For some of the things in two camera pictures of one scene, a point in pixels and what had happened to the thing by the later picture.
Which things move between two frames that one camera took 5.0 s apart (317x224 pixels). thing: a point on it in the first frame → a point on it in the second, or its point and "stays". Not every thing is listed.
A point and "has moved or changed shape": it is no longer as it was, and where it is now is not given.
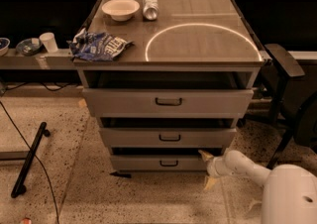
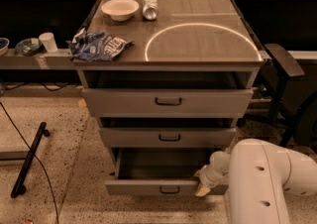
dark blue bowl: (29, 47) stays
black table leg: (20, 186) stays
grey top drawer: (168, 103) stays
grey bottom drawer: (158, 163) has moved or changed shape
